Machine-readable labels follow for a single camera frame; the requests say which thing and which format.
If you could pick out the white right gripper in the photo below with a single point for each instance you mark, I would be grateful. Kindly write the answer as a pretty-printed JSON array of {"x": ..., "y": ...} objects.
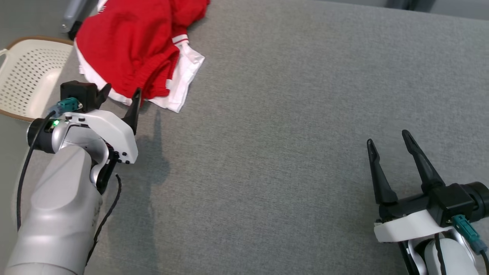
[{"x": 405, "y": 227}]

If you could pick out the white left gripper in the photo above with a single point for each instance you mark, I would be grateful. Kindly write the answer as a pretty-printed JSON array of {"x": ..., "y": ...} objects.
[{"x": 114, "y": 133}]

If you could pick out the red jersey with white sleeves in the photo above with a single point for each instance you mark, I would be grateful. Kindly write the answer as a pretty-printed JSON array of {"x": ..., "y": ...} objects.
[{"x": 187, "y": 68}]

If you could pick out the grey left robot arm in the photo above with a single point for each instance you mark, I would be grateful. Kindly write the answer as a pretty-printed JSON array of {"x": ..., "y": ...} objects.
[{"x": 57, "y": 214}]

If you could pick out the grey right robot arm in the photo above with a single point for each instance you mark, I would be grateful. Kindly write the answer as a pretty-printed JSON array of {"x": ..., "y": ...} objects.
[{"x": 454, "y": 256}]

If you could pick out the cream perforated laundry basket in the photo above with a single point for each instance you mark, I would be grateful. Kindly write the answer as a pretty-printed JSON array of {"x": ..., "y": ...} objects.
[{"x": 26, "y": 76}]

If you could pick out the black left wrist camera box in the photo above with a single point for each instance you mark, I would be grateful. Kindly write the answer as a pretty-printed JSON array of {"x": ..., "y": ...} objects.
[{"x": 78, "y": 93}]

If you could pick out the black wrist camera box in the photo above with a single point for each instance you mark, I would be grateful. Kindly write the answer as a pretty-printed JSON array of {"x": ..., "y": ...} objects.
[
  {"x": 78, "y": 93},
  {"x": 450, "y": 204}
]

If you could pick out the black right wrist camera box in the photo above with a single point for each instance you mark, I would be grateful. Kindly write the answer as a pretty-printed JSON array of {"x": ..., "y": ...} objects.
[{"x": 450, "y": 204}]

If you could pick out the grey curved frame leg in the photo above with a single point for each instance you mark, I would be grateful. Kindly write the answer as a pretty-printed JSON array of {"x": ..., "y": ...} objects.
[{"x": 74, "y": 11}]

